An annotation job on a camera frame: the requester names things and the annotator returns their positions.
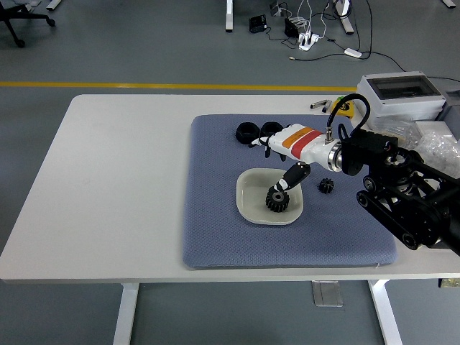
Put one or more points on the grey electrical enclosure box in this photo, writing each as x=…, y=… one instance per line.
x=402, y=97

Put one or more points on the flat white box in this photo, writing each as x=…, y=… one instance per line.
x=433, y=128

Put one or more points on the large black gear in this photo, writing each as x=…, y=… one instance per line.
x=278, y=203

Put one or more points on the yellow object under table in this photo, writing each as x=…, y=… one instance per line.
x=449, y=282

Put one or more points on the white power adapter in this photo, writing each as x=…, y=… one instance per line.
x=353, y=52

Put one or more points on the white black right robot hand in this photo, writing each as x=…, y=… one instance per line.
x=298, y=142

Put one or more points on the large black hex nut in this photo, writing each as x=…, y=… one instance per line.
x=270, y=127
x=246, y=132

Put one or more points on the clear bubble wrap bag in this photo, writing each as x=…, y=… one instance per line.
x=438, y=147

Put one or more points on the short black marker pen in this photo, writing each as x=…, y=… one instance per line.
x=324, y=109

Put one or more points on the yellow tape measure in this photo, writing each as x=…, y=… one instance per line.
x=345, y=108

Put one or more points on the black box on floor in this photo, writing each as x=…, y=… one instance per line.
x=257, y=24

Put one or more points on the black office chair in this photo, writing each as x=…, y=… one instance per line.
x=14, y=18

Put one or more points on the white table leg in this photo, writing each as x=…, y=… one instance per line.
x=386, y=312
x=125, y=312

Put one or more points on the blue-grey textured mat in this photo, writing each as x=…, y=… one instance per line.
x=215, y=201

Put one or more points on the clear plastic parts bag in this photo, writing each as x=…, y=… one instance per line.
x=402, y=127

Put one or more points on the black power adapter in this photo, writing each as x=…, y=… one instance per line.
x=291, y=28

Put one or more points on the white square dish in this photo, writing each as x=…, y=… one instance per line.
x=251, y=201

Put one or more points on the grey case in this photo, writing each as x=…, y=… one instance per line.
x=451, y=106

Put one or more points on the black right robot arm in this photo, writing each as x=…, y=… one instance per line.
x=395, y=201

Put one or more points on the white power strip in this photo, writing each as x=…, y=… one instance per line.
x=308, y=40

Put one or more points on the silver black marker pen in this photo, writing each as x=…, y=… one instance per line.
x=318, y=104

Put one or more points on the small black gear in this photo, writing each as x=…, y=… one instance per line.
x=326, y=186

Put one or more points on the white desk leg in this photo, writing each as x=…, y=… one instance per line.
x=229, y=16
x=345, y=18

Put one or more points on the metal floor plate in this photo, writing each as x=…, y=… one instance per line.
x=327, y=294

